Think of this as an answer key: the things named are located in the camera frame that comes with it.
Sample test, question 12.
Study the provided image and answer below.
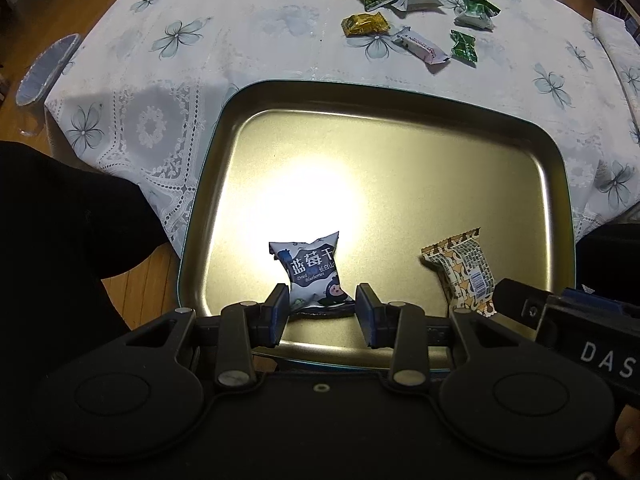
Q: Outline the white pink snack packet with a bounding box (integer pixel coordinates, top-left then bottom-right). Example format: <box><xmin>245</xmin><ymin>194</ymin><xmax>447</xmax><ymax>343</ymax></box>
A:
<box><xmin>389</xmin><ymin>26</ymin><xmax>451</xmax><ymax>67</ymax></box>

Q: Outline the green white snack packet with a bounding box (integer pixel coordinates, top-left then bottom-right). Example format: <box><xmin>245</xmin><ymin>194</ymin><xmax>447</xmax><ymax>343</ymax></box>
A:
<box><xmin>453</xmin><ymin>0</ymin><xmax>502</xmax><ymax>31</ymax></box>

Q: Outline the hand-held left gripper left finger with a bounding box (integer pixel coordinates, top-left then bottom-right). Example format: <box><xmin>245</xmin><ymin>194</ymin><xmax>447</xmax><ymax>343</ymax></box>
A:
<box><xmin>122</xmin><ymin>282</ymin><xmax>291</xmax><ymax>389</ymax></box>

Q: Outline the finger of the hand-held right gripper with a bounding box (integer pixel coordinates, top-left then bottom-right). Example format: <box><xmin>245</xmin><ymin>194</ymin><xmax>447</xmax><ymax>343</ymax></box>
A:
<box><xmin>549</xmin><ymin>285</ymin><xmax>627</xmax><ymax>312</ymax></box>
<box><xmin>494</xmin><ymin>278</ymin><xmax>550</xmax><ymax>321</ymax></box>

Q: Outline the white floral tablecloth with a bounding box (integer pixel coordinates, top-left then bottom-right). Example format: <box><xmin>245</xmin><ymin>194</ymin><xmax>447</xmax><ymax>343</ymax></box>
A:
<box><xmin>44</xmin><ymin>0</ymin><xmax>640</xmax><ymax>281</ymax></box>

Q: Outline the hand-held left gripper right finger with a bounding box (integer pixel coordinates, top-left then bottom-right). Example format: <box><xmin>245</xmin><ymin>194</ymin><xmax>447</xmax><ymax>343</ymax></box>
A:
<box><xmin>355</xmin><ymin>282</ymin><xmax>536</xmax><ymax>387</ymax></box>

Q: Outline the dark blue white snack packet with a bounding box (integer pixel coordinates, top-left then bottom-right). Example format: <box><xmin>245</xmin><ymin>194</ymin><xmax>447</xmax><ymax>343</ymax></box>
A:
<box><xmin>268</xmin><ymin>230</ymin><xmax>357</xmax><ymax>319</ymax></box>

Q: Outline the small green snack packet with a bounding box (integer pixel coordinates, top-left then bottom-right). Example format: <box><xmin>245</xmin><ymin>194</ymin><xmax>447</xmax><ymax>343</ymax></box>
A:
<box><xmin>449</xmin><ymin>29</ymin><xmax>480</xmax><ymax>65</ymax></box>

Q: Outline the brown patterned snack packet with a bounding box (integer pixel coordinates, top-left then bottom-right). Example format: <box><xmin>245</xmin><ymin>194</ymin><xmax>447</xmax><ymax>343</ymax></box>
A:
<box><xmin>420</xmin><ymin>227</ymin><xmax>498</xmax><ymax>318</ymax></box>

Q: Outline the golden metal tin tray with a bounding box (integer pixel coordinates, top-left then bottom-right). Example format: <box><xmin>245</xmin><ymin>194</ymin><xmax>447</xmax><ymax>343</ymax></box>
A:
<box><xmin>176</xmin><ymin>80</ymin><xmax>579</xmax><ymax>374</ymax></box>

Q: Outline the plain white snack packet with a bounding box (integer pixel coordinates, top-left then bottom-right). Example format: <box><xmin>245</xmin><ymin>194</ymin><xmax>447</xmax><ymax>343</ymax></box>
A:
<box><xmin>391</xmin><ymin>0</ymin><xmax>444</xmax><ymax>14</ymax></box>

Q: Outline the silver rimmed round dish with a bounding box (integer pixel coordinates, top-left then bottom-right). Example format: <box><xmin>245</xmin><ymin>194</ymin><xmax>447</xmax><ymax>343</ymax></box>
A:
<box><xmin>15</xmin><ymin>33</ymin><xmax>82</xmax><ymax>107</ymax></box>

